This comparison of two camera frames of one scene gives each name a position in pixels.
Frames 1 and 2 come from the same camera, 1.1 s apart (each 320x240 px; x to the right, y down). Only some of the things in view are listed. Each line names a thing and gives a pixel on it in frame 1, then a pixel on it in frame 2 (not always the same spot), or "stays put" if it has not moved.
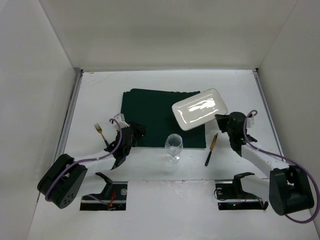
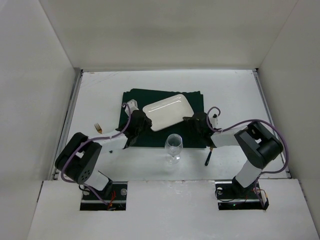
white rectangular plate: (199, 109) to (167, 112)
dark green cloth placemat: (153, 108) stays put
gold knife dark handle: (211, 149) stays put
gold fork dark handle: (99, 130) stays put
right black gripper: (227, 121) to (196, 122)
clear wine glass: (174, 147) stays put
